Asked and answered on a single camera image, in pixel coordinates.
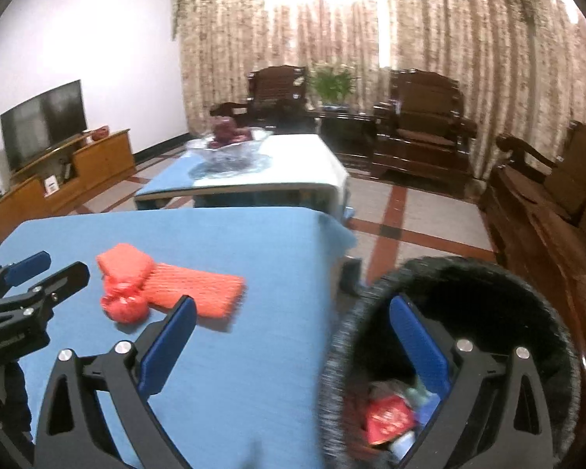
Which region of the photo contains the red knotted plastic bag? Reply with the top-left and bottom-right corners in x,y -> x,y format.
100,277 -> 153,325

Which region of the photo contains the black-lined trash bin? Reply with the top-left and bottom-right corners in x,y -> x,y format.
317,255 -> 586,469

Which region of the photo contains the dark wooden sofa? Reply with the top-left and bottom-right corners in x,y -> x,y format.
477,120 -> 586,423

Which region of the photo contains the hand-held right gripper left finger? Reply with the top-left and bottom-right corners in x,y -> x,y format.
32,294 -> 198,469

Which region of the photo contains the glass fruit bowl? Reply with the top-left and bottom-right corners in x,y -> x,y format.
184,127 -> 275,180

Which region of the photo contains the beige patterned curtain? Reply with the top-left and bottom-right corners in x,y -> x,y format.
172,0 -> 586,192

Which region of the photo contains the coffee table with cloth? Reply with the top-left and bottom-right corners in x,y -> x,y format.
133,133 -> 351,217

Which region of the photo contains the orange foam net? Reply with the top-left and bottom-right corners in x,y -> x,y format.
96,242 -> 248,322

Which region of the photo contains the dark red fruit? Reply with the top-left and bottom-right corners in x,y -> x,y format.
209,115 -> 255,150

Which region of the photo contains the green potted plant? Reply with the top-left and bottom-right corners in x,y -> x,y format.
309,63 -> 358,109

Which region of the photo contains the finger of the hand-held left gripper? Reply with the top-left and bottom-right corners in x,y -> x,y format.
0,250 -> 52,300
0,260 -> 91,324

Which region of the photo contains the flat screen television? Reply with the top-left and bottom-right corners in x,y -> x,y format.
0,79 -> 89,174

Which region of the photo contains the red printed packet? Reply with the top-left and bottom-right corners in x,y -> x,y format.
363,394 -> 418,446

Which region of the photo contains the dark wooden side table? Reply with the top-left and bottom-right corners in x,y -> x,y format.
316,106 -> 381,158

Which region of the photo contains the wooden television cabinet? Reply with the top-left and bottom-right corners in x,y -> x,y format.
0,128 -> 138,243

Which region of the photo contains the dark wooden armchair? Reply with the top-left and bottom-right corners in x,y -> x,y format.
370,68 -> 478,190
209,64 -> 309,134

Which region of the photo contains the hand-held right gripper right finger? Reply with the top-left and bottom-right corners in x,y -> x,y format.
389,294 -> 554,469

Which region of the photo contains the blue tablecloth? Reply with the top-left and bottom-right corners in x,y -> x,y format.
0,206 -> 358,469

